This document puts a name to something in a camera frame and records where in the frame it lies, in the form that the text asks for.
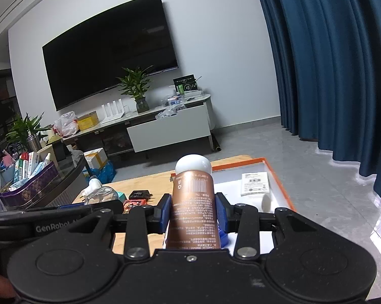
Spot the rose gold bottle white cap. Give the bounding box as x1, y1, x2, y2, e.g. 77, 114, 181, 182
165, 155, 221, 250

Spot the clear glass refill bottle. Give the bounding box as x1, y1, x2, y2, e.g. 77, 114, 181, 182
81, 178, 119, 204

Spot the small black box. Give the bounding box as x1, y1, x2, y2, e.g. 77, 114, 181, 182
129, 190, 153, 201

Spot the colourful card box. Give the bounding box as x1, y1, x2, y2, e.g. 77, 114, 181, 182
123, 199, 147, 214

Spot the orange rimmed white tray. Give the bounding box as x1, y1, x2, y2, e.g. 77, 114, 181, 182
212, 158, 294, 255

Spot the white usb charger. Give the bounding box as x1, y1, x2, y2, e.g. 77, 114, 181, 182
261, 194, 272, 213

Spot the small white carton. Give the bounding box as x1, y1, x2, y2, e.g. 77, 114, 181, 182
241, 172, 270, 196

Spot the teal and white box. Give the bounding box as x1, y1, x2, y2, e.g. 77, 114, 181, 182
117, 192, 127, 202

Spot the purple basket of items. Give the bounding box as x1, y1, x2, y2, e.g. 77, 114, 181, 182
0, 152, 58, 209

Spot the cardboard box on floor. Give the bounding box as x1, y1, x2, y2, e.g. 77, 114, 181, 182
84, 147, 109, 169

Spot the dark side counter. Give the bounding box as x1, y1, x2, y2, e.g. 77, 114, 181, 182
0, 139, 90, 212

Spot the white tv console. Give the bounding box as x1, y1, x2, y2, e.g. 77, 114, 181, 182
64, 94, 220, 157

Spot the left potted plant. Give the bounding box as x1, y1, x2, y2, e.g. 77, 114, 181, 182
6, 113, 53, 152

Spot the white router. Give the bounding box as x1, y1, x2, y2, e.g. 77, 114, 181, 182
100, 99, 125, 124

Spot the yellow box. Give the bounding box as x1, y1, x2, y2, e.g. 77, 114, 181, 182
77, 111, 99, 131

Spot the white plastic bag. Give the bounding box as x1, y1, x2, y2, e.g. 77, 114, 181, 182
54, 111, 79, 137

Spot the black green sign card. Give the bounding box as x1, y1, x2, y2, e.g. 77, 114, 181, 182
173, 74, 198, 95

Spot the potted green plant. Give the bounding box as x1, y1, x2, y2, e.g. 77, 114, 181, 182
117, 66, 153, 113

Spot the black television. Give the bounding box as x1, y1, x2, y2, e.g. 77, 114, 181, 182
42, 0, 178, 110

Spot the blue curtain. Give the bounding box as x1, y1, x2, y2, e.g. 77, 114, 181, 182
260, 0, 381, 198

